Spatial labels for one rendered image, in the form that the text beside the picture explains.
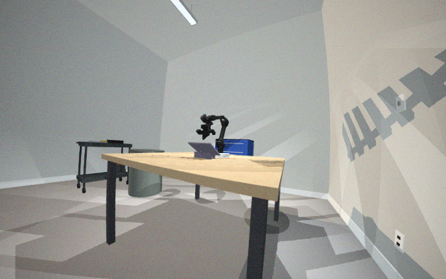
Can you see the pale lavender switch panel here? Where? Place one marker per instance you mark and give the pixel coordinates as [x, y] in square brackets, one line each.
[204, 150]

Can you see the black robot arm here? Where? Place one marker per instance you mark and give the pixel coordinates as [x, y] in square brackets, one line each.
[207, 120]

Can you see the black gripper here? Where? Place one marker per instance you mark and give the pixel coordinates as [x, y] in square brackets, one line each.
[205, 132]

